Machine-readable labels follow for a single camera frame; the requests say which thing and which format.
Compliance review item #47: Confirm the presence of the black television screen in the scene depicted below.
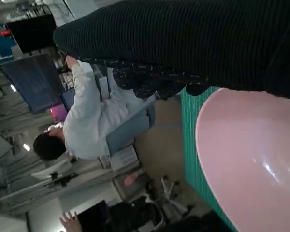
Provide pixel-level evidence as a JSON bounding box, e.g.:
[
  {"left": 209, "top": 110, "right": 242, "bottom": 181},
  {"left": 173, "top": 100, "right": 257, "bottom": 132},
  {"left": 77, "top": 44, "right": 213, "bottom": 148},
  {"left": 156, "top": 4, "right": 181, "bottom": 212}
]
[{"left": 4, "top": 13, "right": 58, "bottom": 54}]

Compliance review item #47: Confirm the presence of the black flat monitor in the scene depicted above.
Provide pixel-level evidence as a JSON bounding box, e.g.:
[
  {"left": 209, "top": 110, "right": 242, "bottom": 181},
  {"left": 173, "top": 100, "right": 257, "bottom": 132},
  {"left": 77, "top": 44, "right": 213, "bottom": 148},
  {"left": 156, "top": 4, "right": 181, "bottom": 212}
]
[{"left": 76, "top": 200, "right": 110, "bottom": 232}]

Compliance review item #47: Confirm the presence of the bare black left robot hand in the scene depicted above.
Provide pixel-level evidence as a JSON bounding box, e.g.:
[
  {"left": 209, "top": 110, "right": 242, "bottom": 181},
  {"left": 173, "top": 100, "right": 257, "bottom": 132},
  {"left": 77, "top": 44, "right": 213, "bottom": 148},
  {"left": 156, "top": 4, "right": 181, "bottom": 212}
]
[{"left": 159, "top": 210, "right": 232, "bottom": 232}]

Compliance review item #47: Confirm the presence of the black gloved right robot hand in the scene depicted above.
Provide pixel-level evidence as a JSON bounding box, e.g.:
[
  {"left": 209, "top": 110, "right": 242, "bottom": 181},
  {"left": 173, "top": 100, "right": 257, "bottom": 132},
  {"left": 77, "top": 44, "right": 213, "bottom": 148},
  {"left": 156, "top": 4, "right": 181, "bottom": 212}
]
[{"left": 52, "top": 0, "right": 290, "bottom": 101}]

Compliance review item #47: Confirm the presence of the dark computer monitor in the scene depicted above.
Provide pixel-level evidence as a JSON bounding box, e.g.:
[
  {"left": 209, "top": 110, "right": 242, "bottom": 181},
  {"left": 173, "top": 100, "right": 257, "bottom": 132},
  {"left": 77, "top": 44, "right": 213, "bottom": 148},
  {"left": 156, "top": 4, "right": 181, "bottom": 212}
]
[{"left": 0, "top": 53, "right": 66, "bottom": 114}]

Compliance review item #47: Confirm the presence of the pink bowl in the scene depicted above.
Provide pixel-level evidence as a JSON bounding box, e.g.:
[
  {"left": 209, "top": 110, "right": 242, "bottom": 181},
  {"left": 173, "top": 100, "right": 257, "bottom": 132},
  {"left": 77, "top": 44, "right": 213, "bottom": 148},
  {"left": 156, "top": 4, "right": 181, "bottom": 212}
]
[{"left": 195, "top": 88, "right": 290, "bottom": 232}]

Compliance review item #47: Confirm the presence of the green cutting mat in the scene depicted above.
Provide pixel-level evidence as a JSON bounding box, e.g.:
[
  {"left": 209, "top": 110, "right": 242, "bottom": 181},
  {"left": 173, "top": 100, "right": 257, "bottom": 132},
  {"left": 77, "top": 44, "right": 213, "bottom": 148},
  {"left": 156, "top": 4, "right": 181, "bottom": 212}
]
[{"left": 179, "top": 86, "right": 239, "bottom": 232}]

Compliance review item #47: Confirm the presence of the person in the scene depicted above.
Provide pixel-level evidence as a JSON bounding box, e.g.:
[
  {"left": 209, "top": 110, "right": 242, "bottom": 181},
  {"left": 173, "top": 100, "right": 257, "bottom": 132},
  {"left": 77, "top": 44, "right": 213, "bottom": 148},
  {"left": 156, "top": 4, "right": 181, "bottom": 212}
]
[
  {"left": 33, "top": 55, "right": 147, "bottom": 162},
  {"left": 59, "top": 210, "right": 83, "bottom": 232}
]

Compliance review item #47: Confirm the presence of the grey chair with metal legs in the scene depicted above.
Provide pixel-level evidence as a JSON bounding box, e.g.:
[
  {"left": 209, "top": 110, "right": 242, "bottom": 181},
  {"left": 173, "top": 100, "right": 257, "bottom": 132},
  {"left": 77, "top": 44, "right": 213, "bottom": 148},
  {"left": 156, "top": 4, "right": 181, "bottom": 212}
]
[{"left": 96, "top": 65, "right": 158, "bottom": 158}]

